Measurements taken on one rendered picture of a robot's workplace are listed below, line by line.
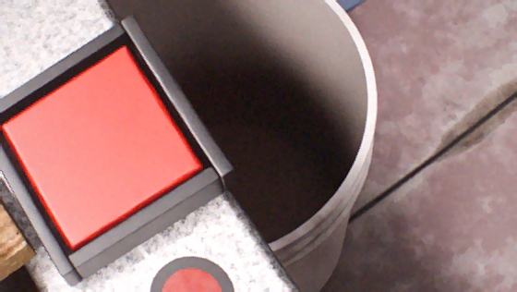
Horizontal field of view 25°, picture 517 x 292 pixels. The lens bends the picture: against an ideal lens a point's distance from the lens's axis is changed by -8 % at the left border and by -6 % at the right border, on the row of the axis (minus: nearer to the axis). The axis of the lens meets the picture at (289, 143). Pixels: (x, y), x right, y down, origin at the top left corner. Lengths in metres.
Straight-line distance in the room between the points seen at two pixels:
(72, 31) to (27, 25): 0.02
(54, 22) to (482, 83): 1.03
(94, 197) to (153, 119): 0.04
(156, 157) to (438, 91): 1.04
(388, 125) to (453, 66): 0.11
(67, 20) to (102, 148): 0.07
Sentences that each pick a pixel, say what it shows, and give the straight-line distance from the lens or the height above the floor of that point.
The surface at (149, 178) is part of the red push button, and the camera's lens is 0.44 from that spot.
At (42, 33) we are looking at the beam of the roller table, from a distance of 0.48.
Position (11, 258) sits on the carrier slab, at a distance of 0.43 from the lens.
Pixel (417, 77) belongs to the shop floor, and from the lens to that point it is 1.47.
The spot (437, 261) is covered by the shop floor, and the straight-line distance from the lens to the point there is 1.39.
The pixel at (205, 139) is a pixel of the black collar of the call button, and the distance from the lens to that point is 0.43.
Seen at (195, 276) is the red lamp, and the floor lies 0.92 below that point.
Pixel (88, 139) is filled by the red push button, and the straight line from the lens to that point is 0.44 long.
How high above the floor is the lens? 1.33
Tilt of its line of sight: 69 degrees down
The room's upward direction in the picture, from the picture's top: 6 degrees counter-clockwise
